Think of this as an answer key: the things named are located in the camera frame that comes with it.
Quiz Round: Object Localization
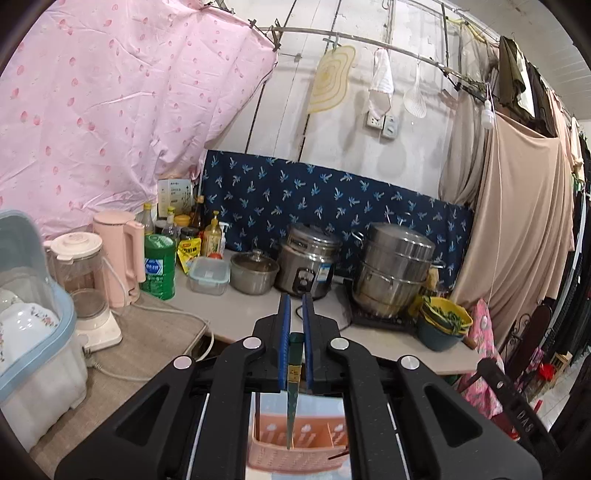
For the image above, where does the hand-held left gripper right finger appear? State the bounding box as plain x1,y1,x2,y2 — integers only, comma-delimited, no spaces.
301,292,542,480

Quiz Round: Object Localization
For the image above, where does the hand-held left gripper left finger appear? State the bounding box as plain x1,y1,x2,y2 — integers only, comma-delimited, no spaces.
54,294,291,480

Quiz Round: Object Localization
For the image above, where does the green chopstick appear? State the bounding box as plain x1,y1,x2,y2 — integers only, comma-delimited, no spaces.
285,333,303,451

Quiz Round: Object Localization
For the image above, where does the pink plastic utensil holder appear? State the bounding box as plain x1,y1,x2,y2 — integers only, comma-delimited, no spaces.
247,411,350,472

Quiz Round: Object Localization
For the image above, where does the pink floral cloth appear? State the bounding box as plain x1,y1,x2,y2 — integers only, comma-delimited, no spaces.
455,299,504,418

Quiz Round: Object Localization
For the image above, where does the black induction cooktop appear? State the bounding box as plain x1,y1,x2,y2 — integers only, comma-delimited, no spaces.
344,295,421,333

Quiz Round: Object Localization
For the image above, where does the small steel pot glass lid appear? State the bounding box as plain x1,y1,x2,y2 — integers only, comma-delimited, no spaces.
230,249,280,295

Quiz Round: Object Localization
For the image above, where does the steel rice cooker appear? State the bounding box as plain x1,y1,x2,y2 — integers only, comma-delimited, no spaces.
276,223,343,301

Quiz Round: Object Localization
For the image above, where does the black metal chair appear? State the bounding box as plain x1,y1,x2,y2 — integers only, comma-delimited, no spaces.
505,305,552,365

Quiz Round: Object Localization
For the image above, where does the clear food container blue lid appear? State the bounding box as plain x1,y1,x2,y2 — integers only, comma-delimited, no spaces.
187,257,230,296

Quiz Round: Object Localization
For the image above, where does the blue plastic bowl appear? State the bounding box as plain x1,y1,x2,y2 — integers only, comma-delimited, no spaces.
418,318,465,352

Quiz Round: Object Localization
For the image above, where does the steel steamer pot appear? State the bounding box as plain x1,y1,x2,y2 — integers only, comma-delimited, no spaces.
351,222,446,318

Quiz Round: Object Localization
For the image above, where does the yellow colander with greens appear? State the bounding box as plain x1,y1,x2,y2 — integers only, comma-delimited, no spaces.
419,295,474,335

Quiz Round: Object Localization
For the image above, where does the yellow pump bottle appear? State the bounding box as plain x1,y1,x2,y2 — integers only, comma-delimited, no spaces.
202,211,223,258

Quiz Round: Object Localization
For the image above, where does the yellow seasoning packet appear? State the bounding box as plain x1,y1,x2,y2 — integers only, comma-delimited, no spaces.
178,237,204,275

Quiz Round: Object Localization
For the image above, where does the grey woven table cover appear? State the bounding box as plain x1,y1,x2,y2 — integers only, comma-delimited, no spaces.
30,305,208,478

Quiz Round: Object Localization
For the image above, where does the green detergent bottle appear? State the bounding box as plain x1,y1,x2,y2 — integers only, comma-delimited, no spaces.
140,233,177,301

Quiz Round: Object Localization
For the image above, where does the blue leaf print cloth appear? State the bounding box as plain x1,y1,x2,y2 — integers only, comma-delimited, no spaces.
199,150,476,296

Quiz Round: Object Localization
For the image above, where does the pink electric kettle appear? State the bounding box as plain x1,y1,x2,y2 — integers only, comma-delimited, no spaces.
92,211,146,308

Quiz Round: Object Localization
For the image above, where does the beige curtain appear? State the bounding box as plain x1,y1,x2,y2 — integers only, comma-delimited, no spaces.
438,83,575,333

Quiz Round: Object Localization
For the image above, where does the white blender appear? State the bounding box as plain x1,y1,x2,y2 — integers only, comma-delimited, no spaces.
44,232,123,355

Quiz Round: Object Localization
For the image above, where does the blue white dish cabinet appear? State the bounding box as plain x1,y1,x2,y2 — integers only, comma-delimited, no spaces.
0,210,88,455

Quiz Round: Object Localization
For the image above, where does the white floral bowl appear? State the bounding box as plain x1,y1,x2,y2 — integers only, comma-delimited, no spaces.
0,302,61,374

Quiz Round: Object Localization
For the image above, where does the white slotted ladle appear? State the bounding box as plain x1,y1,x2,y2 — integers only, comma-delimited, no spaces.
404,62,428,116

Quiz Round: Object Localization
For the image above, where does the yellow cutting board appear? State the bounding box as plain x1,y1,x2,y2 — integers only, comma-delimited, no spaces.
308,45,357,114

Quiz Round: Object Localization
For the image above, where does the white hanging cloth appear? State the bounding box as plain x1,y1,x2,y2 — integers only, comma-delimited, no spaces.
368,47,394,118

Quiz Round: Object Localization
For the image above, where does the pink strawberry print curtain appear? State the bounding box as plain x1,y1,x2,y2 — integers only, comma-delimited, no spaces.
0,0,278,241

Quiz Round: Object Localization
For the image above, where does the row of hanging clothes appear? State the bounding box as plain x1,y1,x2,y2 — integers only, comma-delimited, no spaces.
496,37,591,370

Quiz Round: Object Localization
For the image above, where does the white power cable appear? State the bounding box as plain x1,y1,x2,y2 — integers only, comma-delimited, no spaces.
85,256,215,381

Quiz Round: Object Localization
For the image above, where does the metal hanging rail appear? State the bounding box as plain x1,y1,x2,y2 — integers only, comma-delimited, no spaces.
259,25,490,88

